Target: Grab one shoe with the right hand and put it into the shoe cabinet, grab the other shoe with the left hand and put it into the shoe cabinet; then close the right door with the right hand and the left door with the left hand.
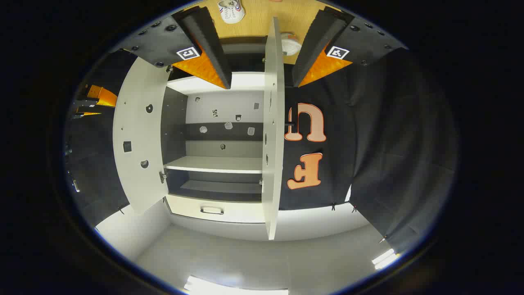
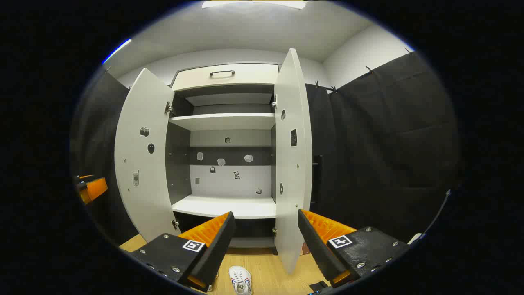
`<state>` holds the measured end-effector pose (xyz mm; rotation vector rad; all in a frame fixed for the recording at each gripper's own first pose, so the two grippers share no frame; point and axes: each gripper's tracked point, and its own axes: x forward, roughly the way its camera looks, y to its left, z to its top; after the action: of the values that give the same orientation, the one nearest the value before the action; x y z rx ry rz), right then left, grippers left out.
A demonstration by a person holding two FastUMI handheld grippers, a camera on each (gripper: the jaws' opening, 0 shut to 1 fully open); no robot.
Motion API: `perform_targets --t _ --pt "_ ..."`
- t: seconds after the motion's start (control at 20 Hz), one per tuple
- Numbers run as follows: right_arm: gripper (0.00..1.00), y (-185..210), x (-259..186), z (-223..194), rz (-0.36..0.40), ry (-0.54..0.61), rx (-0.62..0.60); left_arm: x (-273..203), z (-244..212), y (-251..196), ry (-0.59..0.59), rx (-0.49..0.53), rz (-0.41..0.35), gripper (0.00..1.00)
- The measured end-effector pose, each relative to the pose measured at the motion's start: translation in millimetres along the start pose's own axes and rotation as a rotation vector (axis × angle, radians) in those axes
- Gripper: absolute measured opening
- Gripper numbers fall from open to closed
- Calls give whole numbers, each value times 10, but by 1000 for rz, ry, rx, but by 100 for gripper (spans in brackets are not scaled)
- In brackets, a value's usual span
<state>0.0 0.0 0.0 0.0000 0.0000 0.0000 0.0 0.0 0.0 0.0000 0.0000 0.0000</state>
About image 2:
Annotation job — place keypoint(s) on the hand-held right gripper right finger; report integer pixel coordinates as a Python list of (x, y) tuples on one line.
[(317, 246)]

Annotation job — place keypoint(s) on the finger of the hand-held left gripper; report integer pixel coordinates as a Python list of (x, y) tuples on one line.
[(96, 187)]

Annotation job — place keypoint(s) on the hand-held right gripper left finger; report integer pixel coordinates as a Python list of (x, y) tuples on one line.
[(217, 250)]

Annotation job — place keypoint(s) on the white canvas shoe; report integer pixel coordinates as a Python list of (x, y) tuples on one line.
[(240, 280)]

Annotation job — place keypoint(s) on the white shoe cabinet door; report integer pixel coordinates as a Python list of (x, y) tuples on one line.
[(143, 164), (292, 184)]

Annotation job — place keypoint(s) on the white shoe cabinet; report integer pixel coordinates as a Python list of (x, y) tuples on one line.
[(225, 121)]

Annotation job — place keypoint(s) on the white cabinet drawer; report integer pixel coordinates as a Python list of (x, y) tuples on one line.
[(245, 80)]

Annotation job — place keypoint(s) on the ceiling light panel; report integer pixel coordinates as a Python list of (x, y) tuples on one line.
[(254, 4)]

